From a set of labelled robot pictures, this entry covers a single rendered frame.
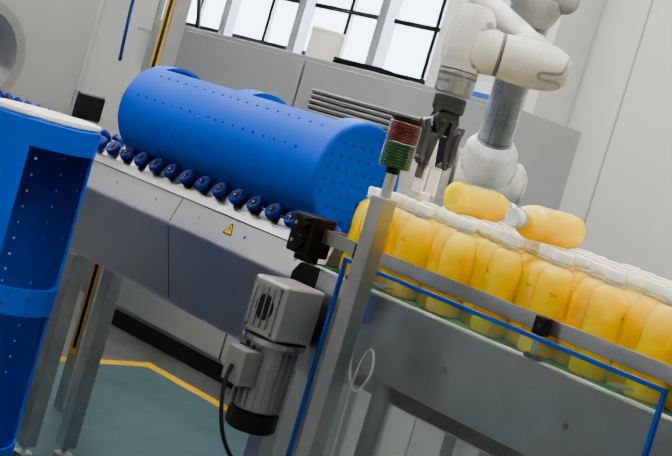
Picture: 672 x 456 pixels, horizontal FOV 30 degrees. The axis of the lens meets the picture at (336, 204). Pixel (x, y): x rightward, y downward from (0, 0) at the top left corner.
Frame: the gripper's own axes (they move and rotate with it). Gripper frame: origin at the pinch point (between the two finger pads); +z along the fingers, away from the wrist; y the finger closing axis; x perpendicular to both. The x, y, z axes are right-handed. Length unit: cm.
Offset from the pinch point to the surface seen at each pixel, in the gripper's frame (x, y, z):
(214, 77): -262, -126, -11
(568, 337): 66, 23, 18
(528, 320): 56, 23, 18
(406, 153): 29.5, 38.9, -5.3
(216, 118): -62, 16, 1
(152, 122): -88, 17, 7
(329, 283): 4.8, 25.1, 26.3
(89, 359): -115, -2, 82
